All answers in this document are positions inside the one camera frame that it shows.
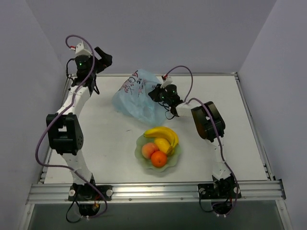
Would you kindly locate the yellow fake lemon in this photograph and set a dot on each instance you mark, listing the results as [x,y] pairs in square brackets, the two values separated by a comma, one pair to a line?
[163,145]

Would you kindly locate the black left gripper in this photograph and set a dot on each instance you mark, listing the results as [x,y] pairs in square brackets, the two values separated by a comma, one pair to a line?
[102,60]

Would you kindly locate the aluminium front rail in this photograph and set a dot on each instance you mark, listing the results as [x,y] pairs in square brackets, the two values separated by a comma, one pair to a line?
[156,192]

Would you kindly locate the orange fake fruit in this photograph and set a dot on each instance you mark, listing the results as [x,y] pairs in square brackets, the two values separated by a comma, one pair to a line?
[159,159]

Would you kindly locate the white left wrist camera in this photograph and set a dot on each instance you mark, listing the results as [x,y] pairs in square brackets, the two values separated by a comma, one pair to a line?
[81,49]

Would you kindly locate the yellow fake banana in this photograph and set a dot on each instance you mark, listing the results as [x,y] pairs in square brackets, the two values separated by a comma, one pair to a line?
[163,132]

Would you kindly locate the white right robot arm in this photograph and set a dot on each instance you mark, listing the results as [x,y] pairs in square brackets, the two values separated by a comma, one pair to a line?
[209,124]

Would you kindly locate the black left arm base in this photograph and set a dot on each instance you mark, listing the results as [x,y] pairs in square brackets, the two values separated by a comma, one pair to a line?
[90,203]

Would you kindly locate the light blue plastic bag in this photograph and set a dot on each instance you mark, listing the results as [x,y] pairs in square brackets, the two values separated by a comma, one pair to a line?
[132,99]

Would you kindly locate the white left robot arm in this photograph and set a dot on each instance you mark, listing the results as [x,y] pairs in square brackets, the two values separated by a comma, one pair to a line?
[65,134]

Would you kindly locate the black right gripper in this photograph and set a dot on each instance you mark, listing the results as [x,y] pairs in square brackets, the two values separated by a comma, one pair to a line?
[156,93]

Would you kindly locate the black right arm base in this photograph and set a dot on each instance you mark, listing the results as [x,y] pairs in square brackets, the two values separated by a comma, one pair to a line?
[219,197]

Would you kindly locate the pink fake peach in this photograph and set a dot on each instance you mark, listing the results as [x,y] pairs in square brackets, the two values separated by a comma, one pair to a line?
[148,149]

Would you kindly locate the green scalloped glass bowl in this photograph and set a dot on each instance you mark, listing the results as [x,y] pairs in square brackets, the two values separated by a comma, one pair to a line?
[146,163]

